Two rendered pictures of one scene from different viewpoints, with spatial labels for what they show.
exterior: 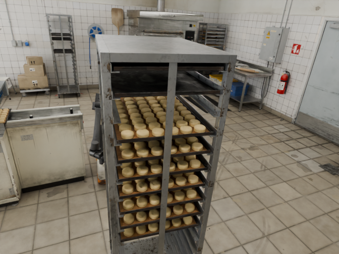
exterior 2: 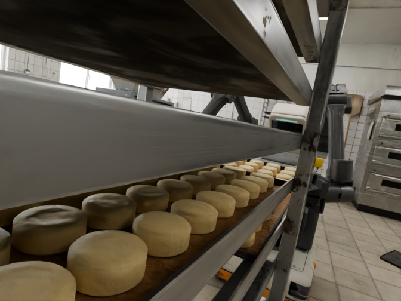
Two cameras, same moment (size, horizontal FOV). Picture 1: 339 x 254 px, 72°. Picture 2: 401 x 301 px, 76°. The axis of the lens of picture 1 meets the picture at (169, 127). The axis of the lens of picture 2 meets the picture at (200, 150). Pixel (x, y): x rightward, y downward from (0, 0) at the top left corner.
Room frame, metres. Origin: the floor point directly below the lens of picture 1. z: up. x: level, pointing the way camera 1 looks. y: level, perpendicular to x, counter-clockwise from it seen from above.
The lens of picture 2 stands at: (0.95, -0.24, 1.06)
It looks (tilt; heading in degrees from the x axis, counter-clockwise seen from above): 7 degrees down; 46
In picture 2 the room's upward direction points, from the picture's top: 9 degrees clockwise
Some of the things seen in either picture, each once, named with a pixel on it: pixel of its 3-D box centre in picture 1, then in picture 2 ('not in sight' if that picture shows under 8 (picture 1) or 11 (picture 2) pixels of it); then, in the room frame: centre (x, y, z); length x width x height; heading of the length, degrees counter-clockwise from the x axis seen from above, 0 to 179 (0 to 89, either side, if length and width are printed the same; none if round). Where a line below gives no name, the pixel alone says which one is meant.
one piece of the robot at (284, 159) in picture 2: not in sight; (277, 169); (2.34, 0.51, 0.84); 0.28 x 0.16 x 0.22; 109
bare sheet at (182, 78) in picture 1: (152, 74); not in sight; (1.11, 0.10, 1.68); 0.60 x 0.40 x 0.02; 19
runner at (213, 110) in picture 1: (188, 90); not in sight; (1.18, -0.08, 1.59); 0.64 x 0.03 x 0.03; 19
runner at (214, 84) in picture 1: (189, 72); not in sight; (1.18, -0.08, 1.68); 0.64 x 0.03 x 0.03; 19
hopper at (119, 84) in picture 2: not in sight; (141, 88); (2.10, 1.82, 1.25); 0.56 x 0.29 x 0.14; 27
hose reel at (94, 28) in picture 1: (96, 47); not in sight; (6.25, 2.00, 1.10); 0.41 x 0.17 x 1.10; 114
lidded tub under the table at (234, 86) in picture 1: (237, 88); not in sight; (5.86, -1.65, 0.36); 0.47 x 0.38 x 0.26; 116
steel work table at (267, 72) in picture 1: (230, 80); not in sight; (6.13, -1.53, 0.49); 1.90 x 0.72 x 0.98; 24
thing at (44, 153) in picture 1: (50, 148); not in sight; (2.33, 1.37, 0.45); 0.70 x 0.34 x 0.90; 117
